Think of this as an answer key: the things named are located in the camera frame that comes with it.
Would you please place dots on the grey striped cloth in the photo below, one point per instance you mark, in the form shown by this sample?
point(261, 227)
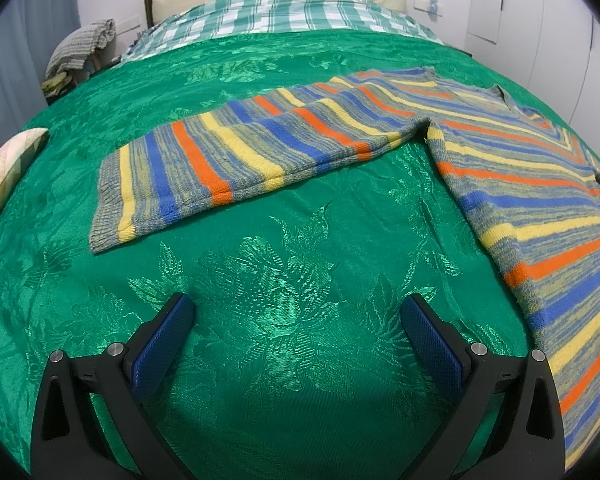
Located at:
point(80, 45)

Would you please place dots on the patterned cream pillow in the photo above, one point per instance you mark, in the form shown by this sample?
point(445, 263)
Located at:
point(10, 160)

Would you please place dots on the green plaid bed sheet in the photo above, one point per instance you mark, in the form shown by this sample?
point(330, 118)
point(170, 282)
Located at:
point(280, 15)

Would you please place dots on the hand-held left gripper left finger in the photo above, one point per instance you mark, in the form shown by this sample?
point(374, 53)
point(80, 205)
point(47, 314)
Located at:
point(160, 350)

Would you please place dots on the grey blue curtain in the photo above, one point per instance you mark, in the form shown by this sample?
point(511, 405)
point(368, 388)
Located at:
point(25, 60)

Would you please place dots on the dark bedside table with clothes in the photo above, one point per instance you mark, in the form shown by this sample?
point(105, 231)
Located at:
point(87, 77)

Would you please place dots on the white wall socket blue plug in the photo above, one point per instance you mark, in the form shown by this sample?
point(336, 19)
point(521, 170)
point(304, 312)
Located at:
point(430, 5)

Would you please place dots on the yellow green cloth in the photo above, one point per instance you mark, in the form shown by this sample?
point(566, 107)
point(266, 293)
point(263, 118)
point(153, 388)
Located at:
point(55, 85)

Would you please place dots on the white wardrobe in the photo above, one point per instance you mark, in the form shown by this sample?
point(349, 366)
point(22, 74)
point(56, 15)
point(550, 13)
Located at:
point(545, 35)

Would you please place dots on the white wall plate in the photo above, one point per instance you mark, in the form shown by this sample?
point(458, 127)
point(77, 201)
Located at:
point(130, 26)

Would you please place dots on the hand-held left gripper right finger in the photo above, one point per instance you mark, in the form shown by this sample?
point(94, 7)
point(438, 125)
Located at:
point(432, 347)

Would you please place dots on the green floral bedspread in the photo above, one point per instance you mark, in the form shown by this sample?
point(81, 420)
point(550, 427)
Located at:
point(280, 260)

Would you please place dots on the striped knit sweater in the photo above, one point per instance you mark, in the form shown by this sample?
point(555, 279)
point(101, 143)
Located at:
point(505, 160)

